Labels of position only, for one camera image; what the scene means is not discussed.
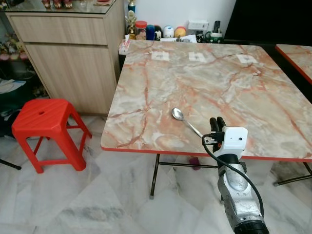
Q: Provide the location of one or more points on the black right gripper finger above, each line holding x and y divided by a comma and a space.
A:
214, 125
222, 124

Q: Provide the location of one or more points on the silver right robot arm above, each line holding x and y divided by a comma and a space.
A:
239, 195

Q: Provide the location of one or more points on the silver metal spoon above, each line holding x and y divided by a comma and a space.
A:
177, 114

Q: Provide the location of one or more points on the marble pattern folding table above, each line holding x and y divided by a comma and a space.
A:
204, 83

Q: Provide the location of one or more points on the white paper tag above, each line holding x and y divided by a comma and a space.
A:
160, 56
197, 57
246, 59

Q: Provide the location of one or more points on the dark green mug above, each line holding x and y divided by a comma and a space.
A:
215, 37

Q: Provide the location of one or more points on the white papers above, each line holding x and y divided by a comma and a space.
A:
178, 39

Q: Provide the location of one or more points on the black remote control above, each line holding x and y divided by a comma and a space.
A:
217, 26

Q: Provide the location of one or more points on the orange ball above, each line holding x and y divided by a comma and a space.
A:
180, 32

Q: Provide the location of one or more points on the red-edged marble pattern table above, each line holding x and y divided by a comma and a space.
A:
298, 58

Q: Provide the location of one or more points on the white power box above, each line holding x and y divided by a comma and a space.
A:
198, 25

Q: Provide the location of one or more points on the white round figurine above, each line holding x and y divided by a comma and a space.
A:
168, 31

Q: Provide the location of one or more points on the dark small figurine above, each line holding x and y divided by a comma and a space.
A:
158, 33

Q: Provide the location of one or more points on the blue container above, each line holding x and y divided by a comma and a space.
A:
150, 32

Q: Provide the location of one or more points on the black television screen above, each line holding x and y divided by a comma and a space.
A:
268, 19

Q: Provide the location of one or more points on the tissue pack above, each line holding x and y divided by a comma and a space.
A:
124, 47

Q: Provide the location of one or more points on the red lid jar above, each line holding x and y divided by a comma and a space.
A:
141, 30

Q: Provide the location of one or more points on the gold trophy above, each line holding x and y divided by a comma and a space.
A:
130, 22

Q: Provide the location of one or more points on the light wooden cabinet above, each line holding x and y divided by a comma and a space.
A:
68, 58

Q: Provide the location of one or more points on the red plastic stool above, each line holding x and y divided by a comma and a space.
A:
44, 117

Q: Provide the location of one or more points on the dark green bag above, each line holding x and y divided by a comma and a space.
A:
14, 105

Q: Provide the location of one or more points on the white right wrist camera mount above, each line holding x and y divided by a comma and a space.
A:
235, 140

